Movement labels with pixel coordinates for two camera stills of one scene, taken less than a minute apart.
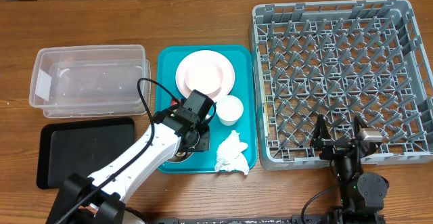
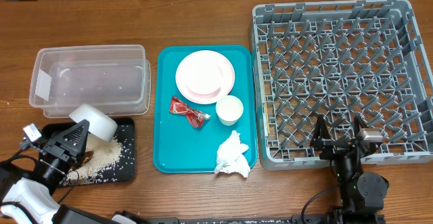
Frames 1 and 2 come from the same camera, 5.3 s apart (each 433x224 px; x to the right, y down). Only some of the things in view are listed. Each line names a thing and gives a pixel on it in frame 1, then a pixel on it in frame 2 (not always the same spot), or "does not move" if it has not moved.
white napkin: (229, 155) does not move
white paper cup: (229, 109) does not move
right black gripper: (320, 138) does not move
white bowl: (175, 159) → (100, 124)
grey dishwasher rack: (340, 59) does not move
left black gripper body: (201, 141) → (52, 149)
